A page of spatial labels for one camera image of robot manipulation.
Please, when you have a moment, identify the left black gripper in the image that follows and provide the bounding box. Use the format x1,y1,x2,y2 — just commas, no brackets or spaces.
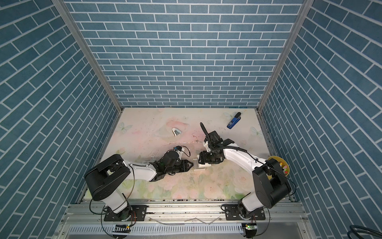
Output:
165,160,195,175

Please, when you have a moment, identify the white bow gift box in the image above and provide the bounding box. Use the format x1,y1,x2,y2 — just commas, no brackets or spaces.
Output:
193,158,209,171

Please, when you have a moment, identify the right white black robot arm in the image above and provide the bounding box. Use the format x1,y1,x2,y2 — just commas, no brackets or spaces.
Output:
198,145,292,213

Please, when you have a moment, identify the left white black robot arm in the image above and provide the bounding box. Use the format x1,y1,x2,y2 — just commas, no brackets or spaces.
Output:
84,146,194,214

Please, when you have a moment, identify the blue black stapler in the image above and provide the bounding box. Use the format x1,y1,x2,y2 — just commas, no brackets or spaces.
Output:
227,112,241,129

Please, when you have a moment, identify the yellow pen cup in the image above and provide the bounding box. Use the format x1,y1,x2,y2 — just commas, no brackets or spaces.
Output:
268,156,290,176

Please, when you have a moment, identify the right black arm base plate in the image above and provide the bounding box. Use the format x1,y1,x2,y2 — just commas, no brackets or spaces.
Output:
220,204,266,221

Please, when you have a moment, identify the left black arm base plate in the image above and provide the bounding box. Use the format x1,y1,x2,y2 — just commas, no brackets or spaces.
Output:
102,205,148,223

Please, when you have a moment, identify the aluminium front rail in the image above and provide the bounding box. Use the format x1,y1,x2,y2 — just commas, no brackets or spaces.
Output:
61,200,308,232

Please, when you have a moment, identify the black cable bundle corner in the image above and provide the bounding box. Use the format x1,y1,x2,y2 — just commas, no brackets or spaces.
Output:
347,225,382,239

